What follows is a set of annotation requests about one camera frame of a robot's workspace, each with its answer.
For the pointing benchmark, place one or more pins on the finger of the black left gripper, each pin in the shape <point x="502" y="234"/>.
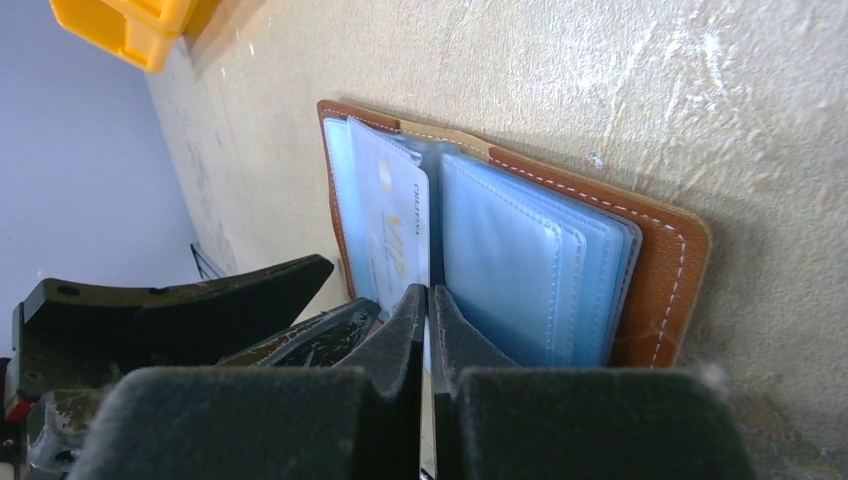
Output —
<point x="57" y="429"/>
<point x="69" y="335"/>

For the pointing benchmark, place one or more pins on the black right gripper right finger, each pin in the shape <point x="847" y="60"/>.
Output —
<point x="497" y="420"/>

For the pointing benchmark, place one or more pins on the brown leather card holder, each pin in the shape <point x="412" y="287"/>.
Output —
<point x="675" y="249"/>

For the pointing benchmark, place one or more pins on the yellow three-compartment plastic bin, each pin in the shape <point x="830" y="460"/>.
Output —
<point x="141" y="33"/>

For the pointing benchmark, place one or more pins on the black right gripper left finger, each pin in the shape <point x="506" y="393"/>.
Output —
<point x="359" y="419"/>

